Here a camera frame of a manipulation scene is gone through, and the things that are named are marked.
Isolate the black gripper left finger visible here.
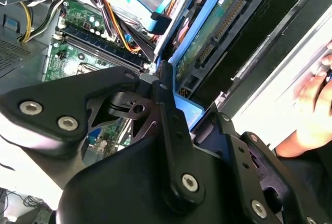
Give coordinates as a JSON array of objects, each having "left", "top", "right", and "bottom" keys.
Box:
[{"left": 0, "top": 60, "right": 206, "bottom": 209}]

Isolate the person hand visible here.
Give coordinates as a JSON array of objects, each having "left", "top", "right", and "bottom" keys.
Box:
[{"left": 277, "top": 41, "right": 332, "bottom": 158}]

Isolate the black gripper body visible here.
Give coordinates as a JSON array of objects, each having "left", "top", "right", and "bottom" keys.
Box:
[{"left": 56, "top": 135, "right": 250, "bottom": 224}]

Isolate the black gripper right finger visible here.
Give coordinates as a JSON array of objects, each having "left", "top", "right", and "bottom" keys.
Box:
[{"left": 193, "top": 104, "right": 312, "bottom": 224}]

